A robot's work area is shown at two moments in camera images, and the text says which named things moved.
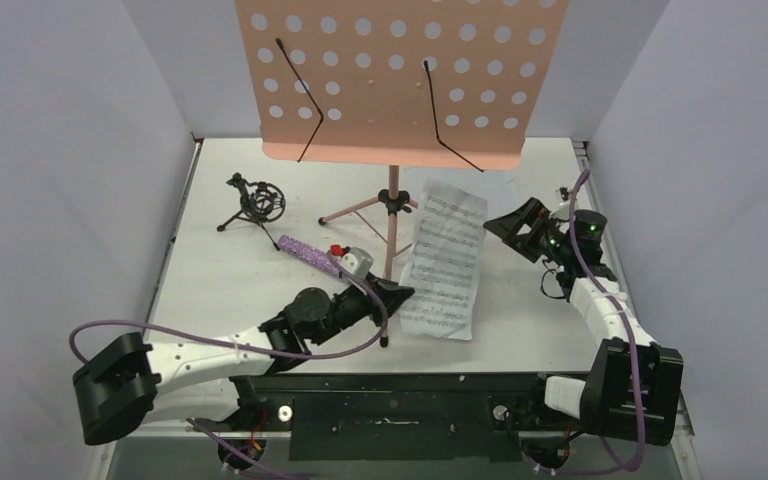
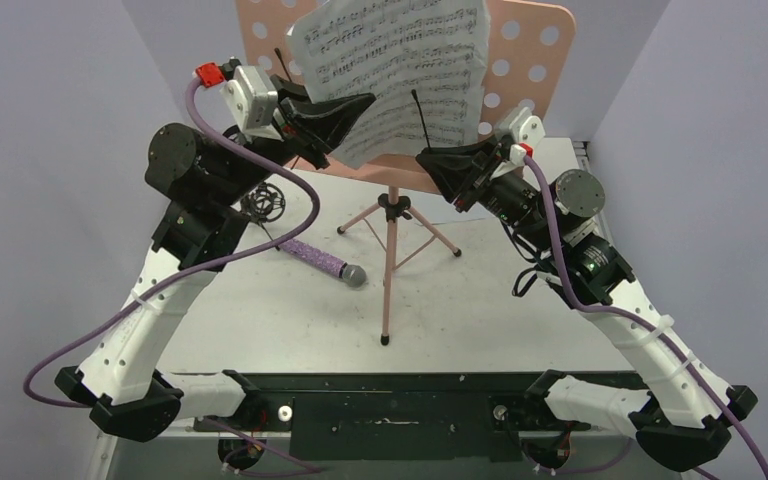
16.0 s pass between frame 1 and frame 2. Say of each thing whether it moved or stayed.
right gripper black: moved
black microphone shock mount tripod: stayed
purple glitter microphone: stayed
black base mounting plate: stayed
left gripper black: moved
